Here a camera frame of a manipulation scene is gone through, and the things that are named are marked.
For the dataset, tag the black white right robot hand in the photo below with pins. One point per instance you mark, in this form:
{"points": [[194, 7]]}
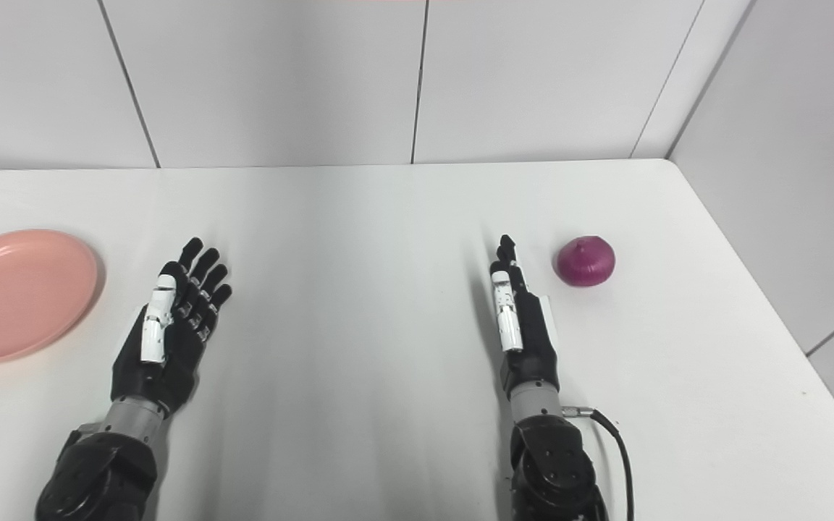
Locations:
{"points": [[533, 340]]}

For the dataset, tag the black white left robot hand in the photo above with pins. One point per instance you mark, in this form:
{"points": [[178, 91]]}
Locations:
{"points": [[178, 340]]}

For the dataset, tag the pink round plate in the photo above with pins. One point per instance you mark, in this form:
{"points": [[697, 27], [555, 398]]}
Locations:
{"points": [[19, 293]]}

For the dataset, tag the purple red onion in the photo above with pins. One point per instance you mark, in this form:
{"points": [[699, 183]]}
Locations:
{"points": [[586, 262]]}

